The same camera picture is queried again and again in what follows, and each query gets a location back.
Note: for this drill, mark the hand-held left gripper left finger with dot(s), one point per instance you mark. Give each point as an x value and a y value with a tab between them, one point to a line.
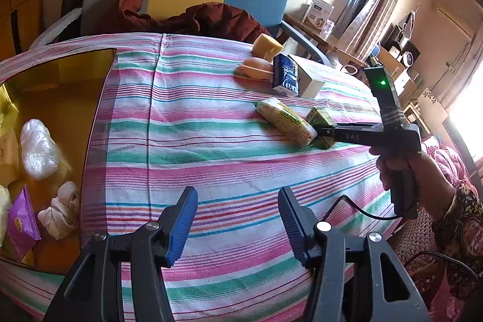
181	229

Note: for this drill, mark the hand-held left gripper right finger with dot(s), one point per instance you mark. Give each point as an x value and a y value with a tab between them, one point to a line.
296	229

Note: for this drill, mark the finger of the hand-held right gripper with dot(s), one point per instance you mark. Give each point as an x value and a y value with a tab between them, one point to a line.
351	136

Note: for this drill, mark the green cardboard box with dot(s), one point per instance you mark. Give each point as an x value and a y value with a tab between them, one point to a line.
320	117

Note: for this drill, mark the yellow noodle packet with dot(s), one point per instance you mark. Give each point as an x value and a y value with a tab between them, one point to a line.
285	120

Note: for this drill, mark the white cardboard box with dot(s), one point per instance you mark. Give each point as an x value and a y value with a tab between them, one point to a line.
311	76

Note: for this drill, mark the white socks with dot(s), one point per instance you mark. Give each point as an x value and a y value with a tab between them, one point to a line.
60	210

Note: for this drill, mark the thick yellow sponge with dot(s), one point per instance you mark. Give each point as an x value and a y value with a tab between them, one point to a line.
266	46

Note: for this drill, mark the purple packet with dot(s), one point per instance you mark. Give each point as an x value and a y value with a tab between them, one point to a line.
22	224

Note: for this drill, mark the white plastic bag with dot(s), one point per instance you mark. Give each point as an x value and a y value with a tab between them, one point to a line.
37	152

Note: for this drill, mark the gold metal tin box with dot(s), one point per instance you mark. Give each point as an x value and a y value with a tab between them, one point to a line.
64	110

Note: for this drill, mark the pale yellow soft lump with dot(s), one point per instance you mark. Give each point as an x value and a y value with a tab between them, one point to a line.
3	212

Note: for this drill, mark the coarse tan sponge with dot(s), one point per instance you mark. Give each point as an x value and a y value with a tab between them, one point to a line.
7	159

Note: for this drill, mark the person's right forearm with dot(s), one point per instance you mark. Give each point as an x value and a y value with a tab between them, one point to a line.
464	231

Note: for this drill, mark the person's right hand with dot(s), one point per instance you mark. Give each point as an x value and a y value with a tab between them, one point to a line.
430	178

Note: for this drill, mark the black speaker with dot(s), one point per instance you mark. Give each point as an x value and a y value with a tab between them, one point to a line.
409	54

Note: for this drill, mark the pink patterned blanket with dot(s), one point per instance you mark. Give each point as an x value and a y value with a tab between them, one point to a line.
449	159

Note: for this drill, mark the striped pink green tablecloth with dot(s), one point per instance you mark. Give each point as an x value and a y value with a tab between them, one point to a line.
211	156

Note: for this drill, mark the wooden side table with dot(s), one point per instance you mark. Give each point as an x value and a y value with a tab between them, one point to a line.
332	41

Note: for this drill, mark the white carton with picture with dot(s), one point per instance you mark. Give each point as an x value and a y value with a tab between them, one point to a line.
319	12

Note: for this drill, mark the dark red jacket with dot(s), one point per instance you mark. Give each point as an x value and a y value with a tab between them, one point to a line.
211	20

